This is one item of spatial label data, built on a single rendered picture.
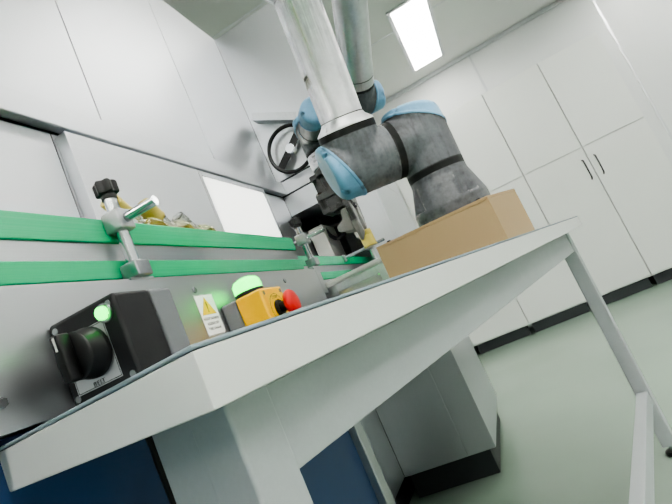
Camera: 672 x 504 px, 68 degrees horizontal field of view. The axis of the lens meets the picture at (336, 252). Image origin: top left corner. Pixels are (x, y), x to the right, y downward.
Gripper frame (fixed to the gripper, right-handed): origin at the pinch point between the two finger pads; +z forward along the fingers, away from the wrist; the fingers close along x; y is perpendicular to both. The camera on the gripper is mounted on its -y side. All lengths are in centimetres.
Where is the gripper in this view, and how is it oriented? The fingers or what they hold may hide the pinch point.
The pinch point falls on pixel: (365, 233)
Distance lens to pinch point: 126.5
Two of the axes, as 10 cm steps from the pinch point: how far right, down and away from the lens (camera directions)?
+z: 4.0, 9.0, -1.4
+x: -3.0, -0.1, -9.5
